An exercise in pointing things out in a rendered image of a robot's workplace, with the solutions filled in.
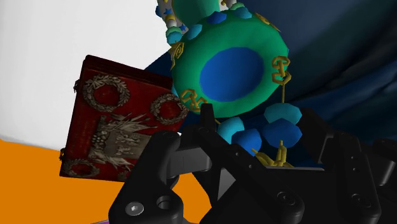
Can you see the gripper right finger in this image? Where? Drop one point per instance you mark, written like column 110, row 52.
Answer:
column 350, row 173

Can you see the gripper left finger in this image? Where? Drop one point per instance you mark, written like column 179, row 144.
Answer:
column 155, row 173

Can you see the red book with silver ornaments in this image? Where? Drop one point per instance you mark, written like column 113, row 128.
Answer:
column 90, row 130

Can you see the dark blue blanket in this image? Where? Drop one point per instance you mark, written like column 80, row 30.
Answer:
column 341, row 46

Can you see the green and blue bead ornament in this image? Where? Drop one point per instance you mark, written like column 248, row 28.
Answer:
column 232, row 35

